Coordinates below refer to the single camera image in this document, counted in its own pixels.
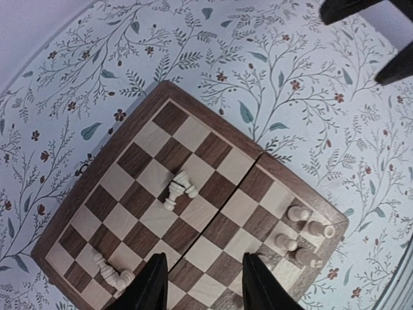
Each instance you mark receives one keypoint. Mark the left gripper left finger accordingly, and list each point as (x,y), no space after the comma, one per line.
(148,290)

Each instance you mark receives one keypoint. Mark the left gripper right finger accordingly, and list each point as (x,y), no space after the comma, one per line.
(261,290)

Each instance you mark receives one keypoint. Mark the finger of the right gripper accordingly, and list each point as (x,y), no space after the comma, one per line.
(332,11)
(398,68)

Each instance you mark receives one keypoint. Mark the light pawn piece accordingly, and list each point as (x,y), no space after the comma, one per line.
(285,242)
(297,214)

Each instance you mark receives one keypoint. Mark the light wooden bishop piece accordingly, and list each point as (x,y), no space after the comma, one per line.
(308,258)

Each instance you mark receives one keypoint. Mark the light wooden rook piece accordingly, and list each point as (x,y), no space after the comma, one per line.
(316,228)

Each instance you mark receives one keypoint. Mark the wooden chess board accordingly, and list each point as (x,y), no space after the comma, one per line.
(116,209)

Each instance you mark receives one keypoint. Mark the light chess piece cluster left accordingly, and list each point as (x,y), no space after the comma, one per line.
(120,281)

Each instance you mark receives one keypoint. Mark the light chess piece cluster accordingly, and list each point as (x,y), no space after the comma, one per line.
(120,281)
(179,185)

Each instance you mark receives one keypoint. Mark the light chess piece cluster centre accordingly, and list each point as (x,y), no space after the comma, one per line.
(179,185)

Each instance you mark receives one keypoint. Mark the floral patterned table mat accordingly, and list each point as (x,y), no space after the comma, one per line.
(304,91)

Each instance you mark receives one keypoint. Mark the aluminium front rail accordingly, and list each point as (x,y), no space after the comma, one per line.
(398,293)

